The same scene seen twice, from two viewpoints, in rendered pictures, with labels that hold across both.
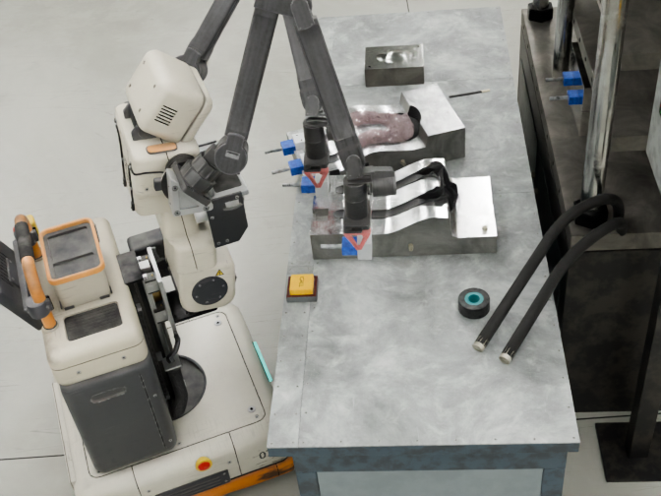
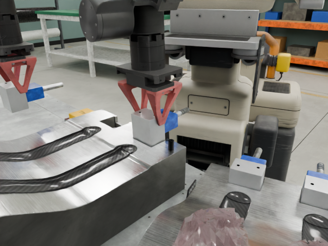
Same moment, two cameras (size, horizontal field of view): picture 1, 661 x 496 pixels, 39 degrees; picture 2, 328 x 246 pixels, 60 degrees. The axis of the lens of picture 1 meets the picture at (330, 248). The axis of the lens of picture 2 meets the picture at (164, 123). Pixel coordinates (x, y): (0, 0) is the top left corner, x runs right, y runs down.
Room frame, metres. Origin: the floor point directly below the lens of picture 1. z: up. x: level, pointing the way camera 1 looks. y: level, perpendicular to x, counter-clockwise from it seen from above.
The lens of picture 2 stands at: (2.40, -0.35, 1.13)
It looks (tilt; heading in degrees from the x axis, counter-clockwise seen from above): 24 degrees down; 127
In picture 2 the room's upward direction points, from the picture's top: straight up
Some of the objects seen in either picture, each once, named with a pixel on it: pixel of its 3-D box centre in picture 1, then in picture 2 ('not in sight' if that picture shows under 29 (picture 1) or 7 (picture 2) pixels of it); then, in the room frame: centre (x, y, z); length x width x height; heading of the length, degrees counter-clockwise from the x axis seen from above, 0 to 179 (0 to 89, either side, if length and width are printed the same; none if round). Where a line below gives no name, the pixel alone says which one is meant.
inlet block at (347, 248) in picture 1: (345, 246); (35, 91); (1.80, -0.04, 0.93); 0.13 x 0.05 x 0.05; 83
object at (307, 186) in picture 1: (305, 184); (166, 119); (2.10, 0.05, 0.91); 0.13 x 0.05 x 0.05; 83
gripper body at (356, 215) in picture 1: (356, 207); (5, 33); (1.80, -0.08, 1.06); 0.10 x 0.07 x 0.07; 173
